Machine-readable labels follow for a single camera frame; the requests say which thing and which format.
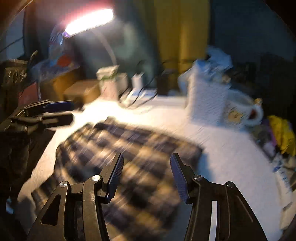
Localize blue plaid pants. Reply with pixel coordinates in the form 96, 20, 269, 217
32, 118, 202, 240

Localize cardboard box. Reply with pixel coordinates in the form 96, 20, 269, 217
39, 68, 85, 101

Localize brown lidded food container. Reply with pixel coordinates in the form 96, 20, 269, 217
63, 79, 100, 104

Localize red screen tablet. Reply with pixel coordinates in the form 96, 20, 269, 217
18, 81, 41, 107

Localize orange chips bag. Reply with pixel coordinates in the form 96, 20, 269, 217
30, 22, 80, 82

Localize green white small box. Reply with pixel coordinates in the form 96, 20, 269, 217
96, 65, 119, 101

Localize white textured tablecloth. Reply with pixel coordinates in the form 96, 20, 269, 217
15, 97, 282, 240

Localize white charger plug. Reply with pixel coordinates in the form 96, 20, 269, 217
132, 72, 144, 91

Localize white desk lamp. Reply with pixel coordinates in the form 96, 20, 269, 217
62, 9, 117, 65

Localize teal curtain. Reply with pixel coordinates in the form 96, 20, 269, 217
70, 1, 159, 81

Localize yellow snack bag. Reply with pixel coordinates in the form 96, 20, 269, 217
267, 115, 295, 156

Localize black power adapter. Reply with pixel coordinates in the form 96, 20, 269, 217
156, 69, 174, 96

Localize white bear mug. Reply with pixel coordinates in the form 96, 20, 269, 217
223, 89, 263, 129

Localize yellow curtain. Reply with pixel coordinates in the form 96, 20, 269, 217
136, 0, 211, 75

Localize white perforated basket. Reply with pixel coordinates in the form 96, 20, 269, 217
178, 46, 233, 126

